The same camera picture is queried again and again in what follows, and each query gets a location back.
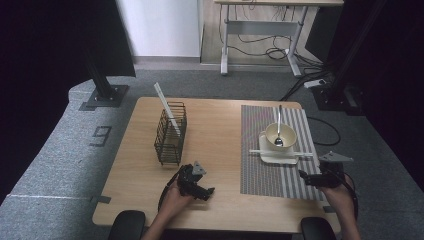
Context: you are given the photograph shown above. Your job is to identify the dark tape floor marking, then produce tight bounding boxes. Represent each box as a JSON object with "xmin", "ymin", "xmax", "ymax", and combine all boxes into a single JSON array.
[{"xmin": 88, "ymin": 125, "xmax": 113, "ymax": 148}]

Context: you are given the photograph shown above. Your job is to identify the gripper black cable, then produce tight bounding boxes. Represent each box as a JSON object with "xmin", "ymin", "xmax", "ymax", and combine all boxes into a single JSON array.
[
  {"xmin": 328, "ymin": 167, "xmax": 360, "ymax": 222},
  {"xmin": 157, "ymin": 168, "xmax": 183, "ymax": 212}
]

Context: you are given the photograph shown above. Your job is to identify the black cables from power strip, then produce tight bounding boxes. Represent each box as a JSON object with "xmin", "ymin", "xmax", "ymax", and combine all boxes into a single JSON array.
[{"xmin": 279, "ymin": 59, "xmax": 334, "ymax": 102}]

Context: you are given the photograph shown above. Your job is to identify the black stand with square base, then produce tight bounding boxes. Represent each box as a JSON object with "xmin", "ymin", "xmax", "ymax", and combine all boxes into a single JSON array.
[{"xmin": 78, "ymin": 49, "xmax": 130, "ymax": 112}]

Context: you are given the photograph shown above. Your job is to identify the black stand with dark base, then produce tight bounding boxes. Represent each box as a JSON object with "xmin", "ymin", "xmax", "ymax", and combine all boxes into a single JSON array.
[{"xmin": 311, "ymin": 0, "xmax": 389, "ymax": 117}]

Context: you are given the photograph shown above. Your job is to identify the black curtain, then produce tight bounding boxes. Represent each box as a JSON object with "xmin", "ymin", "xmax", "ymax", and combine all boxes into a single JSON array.
[
  {"xmin": 304, "ymin": 0, "xmax": 424, "ymax": 191},
  {"xmin": 0, "ymin": 0, "xmax": 137, "ymax": 205}
]

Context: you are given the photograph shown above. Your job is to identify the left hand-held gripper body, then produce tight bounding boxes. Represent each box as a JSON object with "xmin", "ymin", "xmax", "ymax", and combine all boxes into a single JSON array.
[{"xmin": 176, "ymin": 161, "xmax": 208, "ymax": 200}]

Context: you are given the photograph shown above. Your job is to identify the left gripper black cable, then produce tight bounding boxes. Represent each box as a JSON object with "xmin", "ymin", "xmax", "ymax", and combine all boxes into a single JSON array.
[{"xmin": 157, "ymin": 168, "xmax": 183, "ymax": 212}]

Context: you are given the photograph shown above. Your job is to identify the long white flat stick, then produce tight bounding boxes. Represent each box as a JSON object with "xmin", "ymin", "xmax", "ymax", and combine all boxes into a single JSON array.
[{"xmin": 153, "ymin": 82, "xmax": 183, "ymax": 137}]

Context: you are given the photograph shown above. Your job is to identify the person's left hand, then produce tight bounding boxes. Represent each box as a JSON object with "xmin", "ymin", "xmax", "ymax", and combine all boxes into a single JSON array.
[{"xmin": 159, "ymin": 185, "xmax": 195, "ymax": 220}]

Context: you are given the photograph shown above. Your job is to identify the black looped floor cable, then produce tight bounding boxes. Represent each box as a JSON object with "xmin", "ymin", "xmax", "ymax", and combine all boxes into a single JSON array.
[{"xmin": 306, "ymin": 115, "xmax": 342, "ymax": 147}]

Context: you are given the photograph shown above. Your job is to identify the white chopstick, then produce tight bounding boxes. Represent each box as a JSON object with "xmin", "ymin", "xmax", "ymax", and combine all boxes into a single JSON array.
[
  {"xmin": 258, "ymin": 150, "xmax": 315, "ymax": 158},
  {"xmin": 248, "ymin": 149, "xmax": 296, "ymax": 156}
]

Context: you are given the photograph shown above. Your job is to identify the white power strip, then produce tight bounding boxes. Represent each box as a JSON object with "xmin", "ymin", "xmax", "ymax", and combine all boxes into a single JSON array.
[{"xmin": 303, "ymin": 78, "xmax": 328, "ymax": 89}]

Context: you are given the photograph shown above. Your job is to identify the white-legged desk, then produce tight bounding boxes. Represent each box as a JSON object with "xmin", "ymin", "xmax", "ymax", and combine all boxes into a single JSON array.
[{"xmin": 213, "ymin": 0, "xmax": 345, "ymax": 78}]

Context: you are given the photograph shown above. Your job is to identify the black cable bundle under desk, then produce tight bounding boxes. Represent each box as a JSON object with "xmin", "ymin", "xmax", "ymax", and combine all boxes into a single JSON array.
[{"xmin": 218, "ymin": 4, "xmax": 323, "ymax": 66}]

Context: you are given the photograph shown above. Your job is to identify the cream cup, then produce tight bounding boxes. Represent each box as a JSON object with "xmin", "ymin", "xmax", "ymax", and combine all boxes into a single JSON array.
[{"xmin": 259, "ymin": 122, "xmax": 298, "ymax": 153}]

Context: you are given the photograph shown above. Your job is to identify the person's right hand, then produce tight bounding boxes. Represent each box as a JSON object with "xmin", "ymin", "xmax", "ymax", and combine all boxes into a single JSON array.
[{"xmin": 319, "ymin": 174, "xmax": 357, "ymax": 218}]

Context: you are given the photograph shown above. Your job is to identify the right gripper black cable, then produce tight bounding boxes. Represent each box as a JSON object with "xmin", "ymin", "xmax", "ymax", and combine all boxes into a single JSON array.
[{"xmin": 328, "ymin": 167, "xmax": 360, "ymax": 222}]

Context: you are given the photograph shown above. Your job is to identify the dark wire basket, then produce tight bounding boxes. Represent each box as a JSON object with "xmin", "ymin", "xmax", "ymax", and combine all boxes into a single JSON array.
[{"xmin": 153, "ymin": 100, "xmax": 188, "ymax": 167}]

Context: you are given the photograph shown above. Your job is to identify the metal spoon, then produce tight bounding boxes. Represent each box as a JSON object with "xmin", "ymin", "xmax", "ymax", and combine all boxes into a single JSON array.
[{"xmin": 273, "ymin": 104, "xmax": 285, "ymax": 148}]

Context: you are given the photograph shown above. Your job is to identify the white square saucer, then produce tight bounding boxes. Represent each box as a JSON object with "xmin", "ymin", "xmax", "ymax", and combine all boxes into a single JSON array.
[{"xmin": 258, "ymin": 131, "xmax": 300, "ymax": 166}]

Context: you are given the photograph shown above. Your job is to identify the grey striped placemat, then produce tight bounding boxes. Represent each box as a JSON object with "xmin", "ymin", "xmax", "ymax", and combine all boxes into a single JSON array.
[{"xmin": 239, "ymin": 104, "xmax": 330, "ymax": 202}]

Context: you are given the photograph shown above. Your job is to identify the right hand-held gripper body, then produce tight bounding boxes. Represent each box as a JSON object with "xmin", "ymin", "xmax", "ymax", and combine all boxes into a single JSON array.
[{"xmin": 317, "ymin": 150, "xmax": 355, "ymax": 189}]

